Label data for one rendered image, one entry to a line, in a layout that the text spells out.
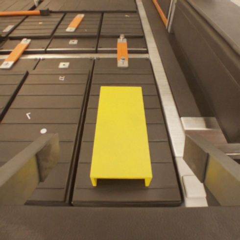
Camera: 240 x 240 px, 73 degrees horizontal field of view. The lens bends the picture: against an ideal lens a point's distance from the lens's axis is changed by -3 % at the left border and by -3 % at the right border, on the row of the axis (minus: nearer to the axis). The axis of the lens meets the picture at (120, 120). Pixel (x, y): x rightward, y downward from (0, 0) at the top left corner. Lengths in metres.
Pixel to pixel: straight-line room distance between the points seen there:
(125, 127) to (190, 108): 0.16
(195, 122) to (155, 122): 0.08
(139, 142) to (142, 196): 0.07
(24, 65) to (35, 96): 0.15
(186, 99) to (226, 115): 0.10
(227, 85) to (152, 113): 0.12
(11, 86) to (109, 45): 0.28
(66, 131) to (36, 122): 0.06
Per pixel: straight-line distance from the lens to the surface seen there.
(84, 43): 0.54
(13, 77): 0.44
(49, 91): 0.36
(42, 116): 0.31
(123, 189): 0.23
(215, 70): 0.33
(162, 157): 0.25
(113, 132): 0.23
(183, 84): 0.40
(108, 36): 0.57
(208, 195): 0.52
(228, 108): 0.30
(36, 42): 0.59
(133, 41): 0.55
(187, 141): 0.17
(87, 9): 0.78
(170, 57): 0.49
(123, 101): 0.27
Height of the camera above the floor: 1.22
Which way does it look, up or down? 50 degrees down
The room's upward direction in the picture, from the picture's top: 1 degrees clockwise
